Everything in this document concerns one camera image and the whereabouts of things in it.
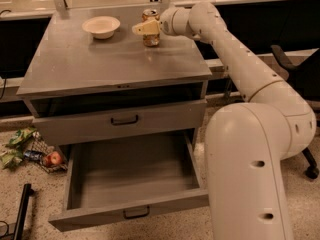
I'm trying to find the white paper bowl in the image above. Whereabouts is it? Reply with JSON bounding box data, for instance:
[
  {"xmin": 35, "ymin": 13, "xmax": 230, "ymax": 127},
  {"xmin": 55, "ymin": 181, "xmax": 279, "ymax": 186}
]
[{"xmin": 82, "ymin": 16, "xmax": 120, "ymax": 40}]

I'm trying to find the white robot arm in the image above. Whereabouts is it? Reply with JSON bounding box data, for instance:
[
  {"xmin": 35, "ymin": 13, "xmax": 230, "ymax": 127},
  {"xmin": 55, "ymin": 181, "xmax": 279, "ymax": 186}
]
[{"xmin": 132, "ymin": 3, "xmax": 316, "ymax": 240}]

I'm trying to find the black office chair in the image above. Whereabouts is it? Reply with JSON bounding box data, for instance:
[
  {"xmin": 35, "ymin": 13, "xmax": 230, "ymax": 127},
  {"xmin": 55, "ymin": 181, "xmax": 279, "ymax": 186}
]
[{"xmin": 270, "ymin": 44, "xmax": 320, "ymax": 180}]

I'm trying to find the open grey lower drawer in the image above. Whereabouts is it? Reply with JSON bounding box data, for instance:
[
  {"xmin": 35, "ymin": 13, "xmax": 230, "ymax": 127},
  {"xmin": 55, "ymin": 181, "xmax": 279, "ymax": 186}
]
[{"xmin": 49, "ymin": 131, "xmax": 208, "ymax": 232}]

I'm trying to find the green chip bag lower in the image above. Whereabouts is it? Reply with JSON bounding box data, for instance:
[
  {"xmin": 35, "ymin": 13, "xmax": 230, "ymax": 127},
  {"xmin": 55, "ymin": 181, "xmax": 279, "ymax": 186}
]
[{"xmin": 0, "ymin": 150, "xmax": 23, "ymax": 170}]

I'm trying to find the grey drawer cabinet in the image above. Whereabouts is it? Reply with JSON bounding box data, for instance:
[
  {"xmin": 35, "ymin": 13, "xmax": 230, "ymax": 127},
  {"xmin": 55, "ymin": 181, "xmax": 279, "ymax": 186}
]
[{"xmin": 16, "ymin": 3, "xmax": 213, "ymax": 158}]

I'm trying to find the grey upper drawer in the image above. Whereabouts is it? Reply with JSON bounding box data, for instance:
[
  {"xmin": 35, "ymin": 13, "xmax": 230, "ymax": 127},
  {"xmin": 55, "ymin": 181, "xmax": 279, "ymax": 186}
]
[{"xmin": 33, "ymin": 99, "xmax": 206, "ymax": 146}]

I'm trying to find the green chip bag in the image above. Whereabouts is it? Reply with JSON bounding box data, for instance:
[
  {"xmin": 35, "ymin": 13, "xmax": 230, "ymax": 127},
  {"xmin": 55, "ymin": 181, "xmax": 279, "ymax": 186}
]
[
  {"xmin": 0, "ymin": 150, "xmax": 23, "ymax": 170},
  {"xmin": 6, "ymin": 127, "xmax": 36, "ymax": 148}
]

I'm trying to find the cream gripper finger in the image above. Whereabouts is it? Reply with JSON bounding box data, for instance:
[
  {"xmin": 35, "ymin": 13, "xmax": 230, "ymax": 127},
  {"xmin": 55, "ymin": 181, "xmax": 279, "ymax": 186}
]
[{"xmin": 132, "ymin": 19, "xmax": 160, "ymax": 36}]

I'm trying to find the orange soda can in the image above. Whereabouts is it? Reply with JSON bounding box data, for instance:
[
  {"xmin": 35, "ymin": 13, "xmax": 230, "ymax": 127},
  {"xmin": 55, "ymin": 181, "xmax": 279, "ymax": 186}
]
[{"xmin": 142, "ymin": 9, "xmax": 160, "ymax": 47}]

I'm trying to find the red apple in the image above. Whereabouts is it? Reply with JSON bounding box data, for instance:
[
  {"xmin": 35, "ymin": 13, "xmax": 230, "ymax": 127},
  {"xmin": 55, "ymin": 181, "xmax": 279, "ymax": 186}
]
[{"xmin": 44, "ymin": 151, "xmax": 63, "ymax": 167}]

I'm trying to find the blue snack packet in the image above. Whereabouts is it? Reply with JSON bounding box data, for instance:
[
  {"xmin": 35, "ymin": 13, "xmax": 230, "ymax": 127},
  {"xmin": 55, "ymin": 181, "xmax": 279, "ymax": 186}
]
[{"xmin": 24, "ymin": 150, "xmax": 43, "ymax": 161}]

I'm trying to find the black metal stand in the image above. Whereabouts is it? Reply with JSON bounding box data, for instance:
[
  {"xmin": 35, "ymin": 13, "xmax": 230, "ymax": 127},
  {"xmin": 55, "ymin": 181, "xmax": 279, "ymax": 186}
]
[{"xmin": 0, "ymin": 183, "xmax": 34, "ymax": 240}]

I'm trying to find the green chip bag upper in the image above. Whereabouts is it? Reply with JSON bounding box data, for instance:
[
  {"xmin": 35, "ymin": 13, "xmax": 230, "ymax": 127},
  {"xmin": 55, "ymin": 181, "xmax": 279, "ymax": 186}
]
[{"xmin": 6, "ymin": 127, "xmax": 36, "ymax": 148}]

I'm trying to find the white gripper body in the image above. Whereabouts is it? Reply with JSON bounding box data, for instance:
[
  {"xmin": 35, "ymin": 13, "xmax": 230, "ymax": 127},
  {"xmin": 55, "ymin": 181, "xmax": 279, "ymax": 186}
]
[{"xmin": 160, "ymin": 7, "xmax": 191, "ymax": 36}]

